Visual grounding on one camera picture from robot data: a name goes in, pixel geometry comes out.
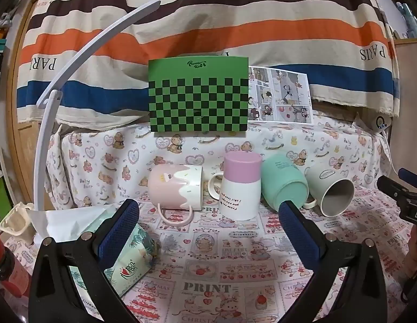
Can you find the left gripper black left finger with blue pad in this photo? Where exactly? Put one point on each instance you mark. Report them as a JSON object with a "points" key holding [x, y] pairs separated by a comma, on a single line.
{"points": [[53, 294]]}

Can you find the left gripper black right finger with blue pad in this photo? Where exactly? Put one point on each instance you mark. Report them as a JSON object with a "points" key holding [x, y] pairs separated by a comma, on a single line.
{"points": [[362, 296]]}

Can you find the pale grey-green mug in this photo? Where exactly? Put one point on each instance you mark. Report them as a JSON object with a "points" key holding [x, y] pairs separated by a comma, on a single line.
{"points": [[328, 190]]}

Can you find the red capped bottle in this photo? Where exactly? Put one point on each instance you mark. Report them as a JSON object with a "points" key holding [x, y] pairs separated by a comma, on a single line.
{"points": [[13, 276]]}

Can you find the beige plastic clip holder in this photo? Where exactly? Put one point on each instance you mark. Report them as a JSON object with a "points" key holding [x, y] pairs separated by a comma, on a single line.
{"points": [[17, 223]]}

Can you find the green tissue pack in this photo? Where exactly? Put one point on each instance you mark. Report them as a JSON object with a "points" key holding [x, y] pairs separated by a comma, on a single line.
{"points": [[132, 264]]}

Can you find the teal green mug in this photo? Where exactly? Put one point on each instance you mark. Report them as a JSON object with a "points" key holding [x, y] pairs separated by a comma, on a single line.
{"points": [[283, 181]]}

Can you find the pink top white mug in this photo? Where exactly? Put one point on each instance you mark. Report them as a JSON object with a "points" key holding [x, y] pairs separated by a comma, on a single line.
{"points": [[238, 187]]}

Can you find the pink and white mug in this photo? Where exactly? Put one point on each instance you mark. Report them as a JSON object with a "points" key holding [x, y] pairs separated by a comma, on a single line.
{"points": [[176, 187]]}

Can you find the small white round device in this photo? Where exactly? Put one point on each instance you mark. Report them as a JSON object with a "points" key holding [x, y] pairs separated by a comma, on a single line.
{"points": [[381, 122]]}

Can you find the white curved lamp stand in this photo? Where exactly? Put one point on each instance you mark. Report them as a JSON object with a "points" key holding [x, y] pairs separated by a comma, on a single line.
{"points": [[50, 99]]}

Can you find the comic picture sheet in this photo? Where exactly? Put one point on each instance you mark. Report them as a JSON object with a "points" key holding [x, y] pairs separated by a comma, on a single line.
{"points": [[276, 95]]}

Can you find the green checkered box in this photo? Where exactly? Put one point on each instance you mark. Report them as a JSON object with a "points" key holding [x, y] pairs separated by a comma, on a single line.
{"points": [[199, 93]]}

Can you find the striped fabric backdrop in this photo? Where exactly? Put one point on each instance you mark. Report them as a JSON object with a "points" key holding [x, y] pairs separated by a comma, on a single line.
{"points": [[344, 46]]}

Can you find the black camera device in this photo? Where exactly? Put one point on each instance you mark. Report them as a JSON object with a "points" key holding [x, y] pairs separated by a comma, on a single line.
{"points": [[405, 199]]}

